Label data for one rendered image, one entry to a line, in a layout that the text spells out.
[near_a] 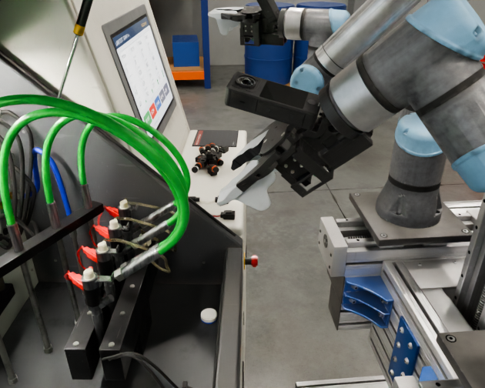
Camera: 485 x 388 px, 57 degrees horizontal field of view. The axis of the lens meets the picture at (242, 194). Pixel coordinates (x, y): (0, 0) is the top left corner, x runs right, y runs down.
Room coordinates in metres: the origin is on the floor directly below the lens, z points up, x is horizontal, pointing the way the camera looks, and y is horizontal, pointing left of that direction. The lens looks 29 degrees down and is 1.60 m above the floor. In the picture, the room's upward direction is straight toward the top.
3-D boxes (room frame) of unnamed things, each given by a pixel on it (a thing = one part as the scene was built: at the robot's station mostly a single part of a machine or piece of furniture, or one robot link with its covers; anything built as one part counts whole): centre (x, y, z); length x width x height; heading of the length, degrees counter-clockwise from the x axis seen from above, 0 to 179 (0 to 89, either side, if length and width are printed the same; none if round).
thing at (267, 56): (5.66, -0.62, 0.51); 1.20 x 0.85 x 1.02; 93
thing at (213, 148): (1.35, 0.10, 1.01); 0.23 x 0.11 x 0.06; 179
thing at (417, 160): (0.95, -0.40, 1.20); 0.13 x 0.12 x 0.14; 159
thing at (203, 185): (1.31, 0.10, 0.97); 0.70 x 0.22 x 0.03; 179
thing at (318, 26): (1.16, -0.20, 1.43); 0.11 x 0.08 x 0.09; 69
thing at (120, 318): (0.74, 0.26, 0.91); 0.34 x 0.10 x 0.15; 179
